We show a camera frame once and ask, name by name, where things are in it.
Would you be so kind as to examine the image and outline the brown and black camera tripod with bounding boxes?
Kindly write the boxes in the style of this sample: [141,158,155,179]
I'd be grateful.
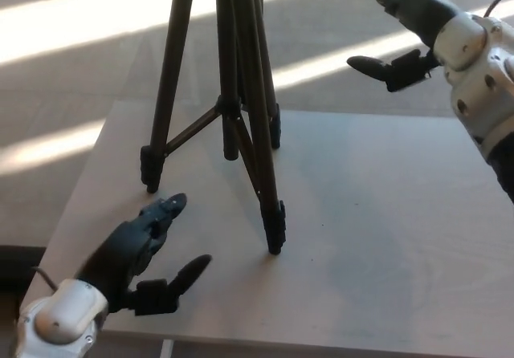
[139,0,288,256]

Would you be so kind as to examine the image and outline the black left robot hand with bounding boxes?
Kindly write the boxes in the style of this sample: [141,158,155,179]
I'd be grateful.
[75,192,214,317]

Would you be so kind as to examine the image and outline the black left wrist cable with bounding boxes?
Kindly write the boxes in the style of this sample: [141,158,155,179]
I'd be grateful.
[31,266,60,294]

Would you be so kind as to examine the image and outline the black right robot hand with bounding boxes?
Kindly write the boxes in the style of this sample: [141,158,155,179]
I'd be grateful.
[346,0,461,94]

